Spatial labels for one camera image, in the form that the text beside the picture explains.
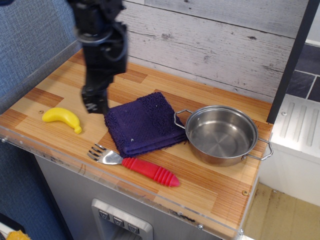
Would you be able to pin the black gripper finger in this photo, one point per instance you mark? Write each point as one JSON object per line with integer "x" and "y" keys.
{"x": 102, "y": 102}
{"x": 88, "y": 99}

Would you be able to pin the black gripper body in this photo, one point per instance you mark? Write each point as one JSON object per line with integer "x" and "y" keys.
{"x": 105, "y": 55}

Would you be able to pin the yellow toy banana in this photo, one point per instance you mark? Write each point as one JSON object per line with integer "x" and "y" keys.
{"x": 63, "y": 115}

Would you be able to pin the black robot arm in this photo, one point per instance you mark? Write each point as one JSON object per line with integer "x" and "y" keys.
{"x": 92, "y": 16}

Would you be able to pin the purple folded towel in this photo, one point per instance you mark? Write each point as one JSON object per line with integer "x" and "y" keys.
{"x": 144, "y": 125}

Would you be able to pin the clear acrylic edge guard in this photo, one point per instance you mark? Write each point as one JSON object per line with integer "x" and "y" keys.
{"x": 210, "y": 201}

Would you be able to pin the stainless steel pot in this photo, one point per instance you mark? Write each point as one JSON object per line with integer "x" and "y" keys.
{"x": 220, "y": 135}

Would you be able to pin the silver dispenser button panel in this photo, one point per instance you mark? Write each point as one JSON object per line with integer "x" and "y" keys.
{"x": 115, "y": 224}

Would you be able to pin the yellow object bottom left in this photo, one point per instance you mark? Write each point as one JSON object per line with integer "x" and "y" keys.
{"x": 7, "y": 233}

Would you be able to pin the red handled metal fork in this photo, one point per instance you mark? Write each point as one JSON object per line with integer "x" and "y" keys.
{"x": 150, "y": 170}

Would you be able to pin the dark right shelf post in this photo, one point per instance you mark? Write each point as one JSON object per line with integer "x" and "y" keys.
{"x": 303, "y": 31}

